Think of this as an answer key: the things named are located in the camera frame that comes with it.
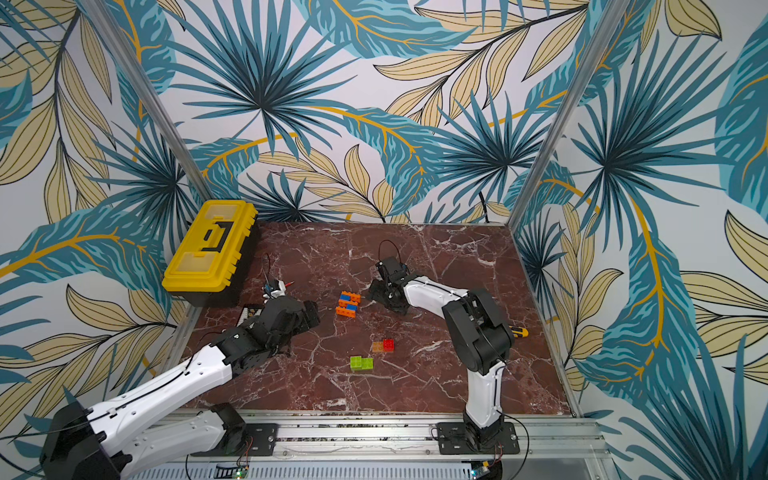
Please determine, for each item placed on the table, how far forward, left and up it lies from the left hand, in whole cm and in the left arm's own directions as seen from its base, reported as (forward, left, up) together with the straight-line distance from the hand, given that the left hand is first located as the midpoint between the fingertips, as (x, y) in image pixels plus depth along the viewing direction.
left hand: (303, 314), depth 80 cm
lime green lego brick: (-8, -17, -13) cm, 23 cm away
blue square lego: (+13, -9, -12) cm, 20 cm away
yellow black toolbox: (+12, +28, +3) cm, 30 cm away
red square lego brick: (-3, -23, -12) cm, 26 cm away
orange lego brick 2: (+8, -9, -13) cm, 17 cm away
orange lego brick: (+13, -12, -12) cm, 21 cm away
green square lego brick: (-8, -14, -11) cm, 20 cm away
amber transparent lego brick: (-3, -20, -13) cm, 24 cm away
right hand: (+12, -20, -12) cm, 26 cm away
